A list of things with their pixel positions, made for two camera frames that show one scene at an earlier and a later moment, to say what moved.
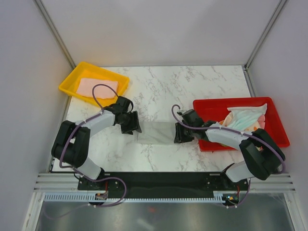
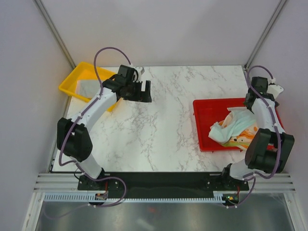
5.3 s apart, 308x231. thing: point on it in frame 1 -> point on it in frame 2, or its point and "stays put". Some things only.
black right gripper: x=179 y=137 -> x=247 y=107
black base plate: x=133 y=184 stays put
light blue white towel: x=244 y=117 stays put
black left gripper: x=134 y=125 -> x=143 y=96
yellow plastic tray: x=88 y=70 stays put
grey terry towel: x=157 y=133 -> x=88 y=88
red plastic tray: x=216 y=109 stays put
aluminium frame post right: x=264 y=34 stays put
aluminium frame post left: x=55 y=31 stays put
